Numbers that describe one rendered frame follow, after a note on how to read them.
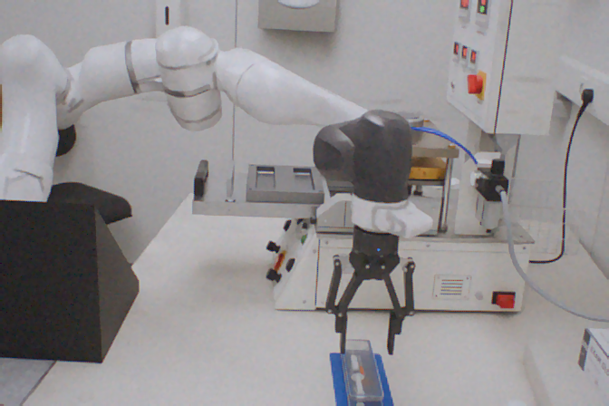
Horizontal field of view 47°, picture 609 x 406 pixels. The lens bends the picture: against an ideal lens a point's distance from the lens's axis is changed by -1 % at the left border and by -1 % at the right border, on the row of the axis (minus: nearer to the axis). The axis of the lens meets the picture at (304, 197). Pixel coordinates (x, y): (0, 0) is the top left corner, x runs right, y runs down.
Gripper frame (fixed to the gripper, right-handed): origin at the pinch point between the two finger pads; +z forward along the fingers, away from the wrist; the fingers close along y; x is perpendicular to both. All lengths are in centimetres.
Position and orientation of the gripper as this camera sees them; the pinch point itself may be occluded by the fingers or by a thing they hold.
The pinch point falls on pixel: (367, 336)
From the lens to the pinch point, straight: 124.5
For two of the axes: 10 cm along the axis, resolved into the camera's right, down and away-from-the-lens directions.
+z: -0.5, 9.5, 3.1
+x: 0.3, 3.1, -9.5
